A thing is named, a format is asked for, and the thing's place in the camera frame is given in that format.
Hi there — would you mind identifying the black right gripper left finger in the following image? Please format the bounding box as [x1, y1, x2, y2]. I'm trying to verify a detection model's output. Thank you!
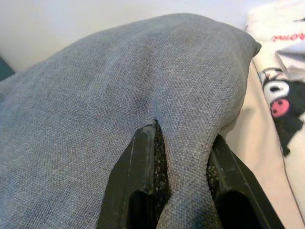
[99, 118, 173, 229]

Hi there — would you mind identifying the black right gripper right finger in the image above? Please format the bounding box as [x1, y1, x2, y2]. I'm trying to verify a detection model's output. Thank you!
[206, 134, 285, 229]

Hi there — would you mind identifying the grey woven fabric pillow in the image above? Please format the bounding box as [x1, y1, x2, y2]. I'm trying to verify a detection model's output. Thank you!
[0, 13, 262, 229]

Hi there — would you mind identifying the cream bed sheet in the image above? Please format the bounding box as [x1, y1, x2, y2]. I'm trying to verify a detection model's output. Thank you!
[218, 58, 305, 229]

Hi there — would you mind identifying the white cartoon print blanket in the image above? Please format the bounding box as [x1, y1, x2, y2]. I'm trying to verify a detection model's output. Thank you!
[244, 0, 305, 157]

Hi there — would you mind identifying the dark grey upholstered headboard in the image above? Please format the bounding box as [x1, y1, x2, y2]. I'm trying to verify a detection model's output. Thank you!
[0, 56, 15, 82]

